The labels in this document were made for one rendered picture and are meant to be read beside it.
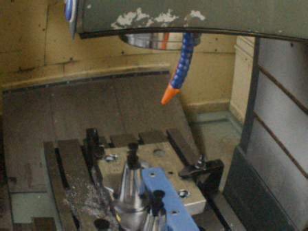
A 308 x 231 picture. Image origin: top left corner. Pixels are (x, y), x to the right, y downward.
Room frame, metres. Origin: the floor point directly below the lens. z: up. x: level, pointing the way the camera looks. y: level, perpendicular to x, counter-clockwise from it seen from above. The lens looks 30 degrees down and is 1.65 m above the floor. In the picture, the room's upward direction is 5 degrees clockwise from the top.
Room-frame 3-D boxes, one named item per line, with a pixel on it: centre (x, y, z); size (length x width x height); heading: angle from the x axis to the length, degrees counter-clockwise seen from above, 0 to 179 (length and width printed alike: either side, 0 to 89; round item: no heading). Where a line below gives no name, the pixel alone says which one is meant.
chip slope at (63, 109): (1.33, 0.24, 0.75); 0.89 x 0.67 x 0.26; 111
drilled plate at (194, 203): (0.83, 0.01, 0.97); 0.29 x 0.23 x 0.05; 21
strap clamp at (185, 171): (0.87, -0.14, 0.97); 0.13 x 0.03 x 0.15; 111
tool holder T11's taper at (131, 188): (0.48, 0.03, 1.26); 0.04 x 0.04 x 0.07
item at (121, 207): (0.48, 0.03, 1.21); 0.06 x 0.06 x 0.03
